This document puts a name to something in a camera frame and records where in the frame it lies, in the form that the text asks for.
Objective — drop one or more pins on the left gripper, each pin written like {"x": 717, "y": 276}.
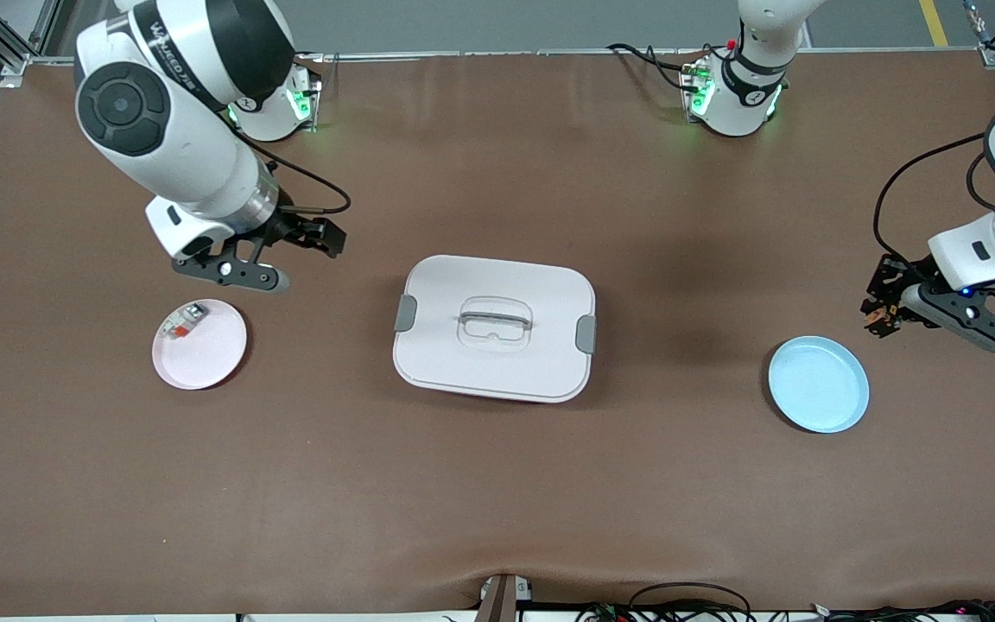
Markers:
{"x": 895, "y": 285}

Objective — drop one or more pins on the small white red switch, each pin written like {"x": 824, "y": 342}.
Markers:
{"x": 183, "y": 321}

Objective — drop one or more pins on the pink round plate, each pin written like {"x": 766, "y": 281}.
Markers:
{"x": 204, "y": 358}

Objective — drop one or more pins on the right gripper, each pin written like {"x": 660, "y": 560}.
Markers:
{"x": 290, "y": 229}

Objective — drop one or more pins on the white lidded box grey clips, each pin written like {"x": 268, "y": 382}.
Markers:
{"x": 497, "y": 345}

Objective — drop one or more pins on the light blue round plate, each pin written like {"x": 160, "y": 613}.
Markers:
{"x": 819, "y": 384}

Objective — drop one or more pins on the orange black push-button switch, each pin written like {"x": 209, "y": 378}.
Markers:
{"x": 876, "y": 320}

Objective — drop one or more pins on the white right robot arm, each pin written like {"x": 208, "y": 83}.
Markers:
{"x": 186, "y": 112}

